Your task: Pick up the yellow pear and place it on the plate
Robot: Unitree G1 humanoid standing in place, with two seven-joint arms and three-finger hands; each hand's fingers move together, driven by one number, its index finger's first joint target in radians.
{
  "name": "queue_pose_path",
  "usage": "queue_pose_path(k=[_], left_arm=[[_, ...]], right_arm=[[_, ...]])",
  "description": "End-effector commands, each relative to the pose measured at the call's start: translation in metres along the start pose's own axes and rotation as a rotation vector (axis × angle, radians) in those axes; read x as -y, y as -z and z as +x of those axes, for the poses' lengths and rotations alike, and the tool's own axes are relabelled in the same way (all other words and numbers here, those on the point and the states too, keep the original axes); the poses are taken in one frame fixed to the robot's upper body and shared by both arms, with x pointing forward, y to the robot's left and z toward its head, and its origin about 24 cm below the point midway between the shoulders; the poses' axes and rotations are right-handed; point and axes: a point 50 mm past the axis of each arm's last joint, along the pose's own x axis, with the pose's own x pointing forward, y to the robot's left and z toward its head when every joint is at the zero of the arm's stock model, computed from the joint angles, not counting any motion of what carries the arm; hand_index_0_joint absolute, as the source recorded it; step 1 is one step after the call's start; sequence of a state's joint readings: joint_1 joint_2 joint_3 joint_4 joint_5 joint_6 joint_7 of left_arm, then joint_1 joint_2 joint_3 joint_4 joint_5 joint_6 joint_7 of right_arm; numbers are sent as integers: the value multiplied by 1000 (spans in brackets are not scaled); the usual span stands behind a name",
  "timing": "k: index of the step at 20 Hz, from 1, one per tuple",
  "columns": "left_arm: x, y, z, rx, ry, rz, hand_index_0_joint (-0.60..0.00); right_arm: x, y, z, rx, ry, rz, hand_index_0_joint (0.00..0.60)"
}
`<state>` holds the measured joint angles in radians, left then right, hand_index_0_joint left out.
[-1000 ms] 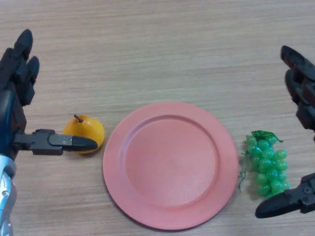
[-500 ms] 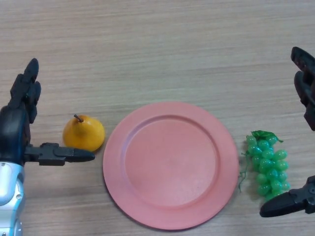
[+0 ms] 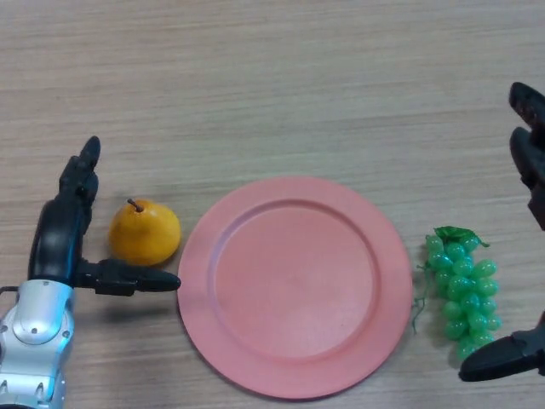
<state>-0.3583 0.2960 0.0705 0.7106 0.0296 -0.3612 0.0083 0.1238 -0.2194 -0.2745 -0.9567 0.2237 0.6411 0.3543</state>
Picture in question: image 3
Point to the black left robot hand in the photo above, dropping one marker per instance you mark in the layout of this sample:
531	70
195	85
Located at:
55	243

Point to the pink round plate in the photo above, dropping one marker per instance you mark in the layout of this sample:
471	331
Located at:
298	289

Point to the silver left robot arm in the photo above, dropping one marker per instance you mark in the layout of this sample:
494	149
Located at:
34	324

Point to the yellow pear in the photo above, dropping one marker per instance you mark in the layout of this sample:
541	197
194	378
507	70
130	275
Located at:
145	234

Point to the green grape bunch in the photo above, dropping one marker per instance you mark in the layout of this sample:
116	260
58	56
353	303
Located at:
462	289

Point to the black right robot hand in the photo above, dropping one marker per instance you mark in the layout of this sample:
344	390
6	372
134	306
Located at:
526	149

